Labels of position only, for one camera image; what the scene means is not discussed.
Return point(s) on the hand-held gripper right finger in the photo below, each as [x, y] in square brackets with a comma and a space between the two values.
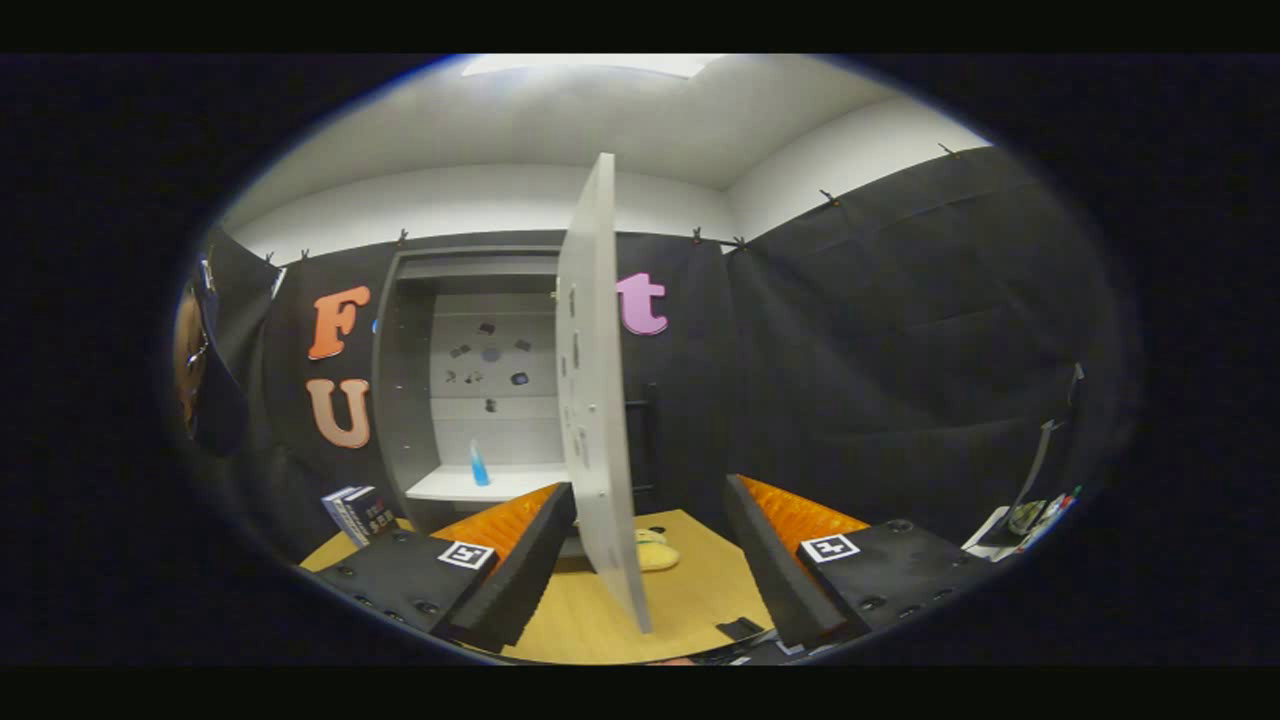
[770, 560]

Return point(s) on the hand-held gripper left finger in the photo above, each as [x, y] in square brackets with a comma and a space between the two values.
[515, 575]

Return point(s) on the blue translucent bottle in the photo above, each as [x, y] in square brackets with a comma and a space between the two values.
[480, 468]

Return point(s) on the white cabinet door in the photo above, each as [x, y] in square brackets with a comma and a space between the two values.
[595, 400]

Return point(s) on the small black flat object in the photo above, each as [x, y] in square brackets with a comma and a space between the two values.
[740, 629]

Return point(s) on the white cabinet shelf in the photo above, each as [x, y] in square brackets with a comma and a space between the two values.
[490, 485]

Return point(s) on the yellow plush toy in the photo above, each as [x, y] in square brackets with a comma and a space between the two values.
[655, 552]

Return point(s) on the dark blue book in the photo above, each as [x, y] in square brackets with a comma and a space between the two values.
[378, 512]

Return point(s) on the light blue book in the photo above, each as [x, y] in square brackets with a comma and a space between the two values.
[340, 515]

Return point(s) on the grey cabinet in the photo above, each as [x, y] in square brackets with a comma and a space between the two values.
[400, 400]

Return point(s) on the black backdrop cloth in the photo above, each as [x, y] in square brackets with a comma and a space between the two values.
[850, 350]

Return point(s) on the white sheet with colourful items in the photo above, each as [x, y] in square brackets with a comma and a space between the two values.
[1035, 518]

